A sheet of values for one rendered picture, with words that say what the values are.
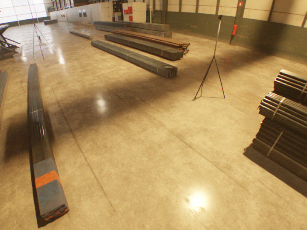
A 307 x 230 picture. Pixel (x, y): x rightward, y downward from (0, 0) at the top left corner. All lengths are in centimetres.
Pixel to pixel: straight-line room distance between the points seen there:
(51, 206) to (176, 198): 128
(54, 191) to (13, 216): 56
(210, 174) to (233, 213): 52
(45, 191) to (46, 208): 20
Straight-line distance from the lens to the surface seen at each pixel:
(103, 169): 217
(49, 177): 215
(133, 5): 1494
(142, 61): 513
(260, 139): 245
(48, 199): 199
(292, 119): 237
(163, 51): 614
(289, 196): 246
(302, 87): 271
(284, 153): 244
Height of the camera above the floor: 171
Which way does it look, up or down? 36 degrees down
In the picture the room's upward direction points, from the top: straight up
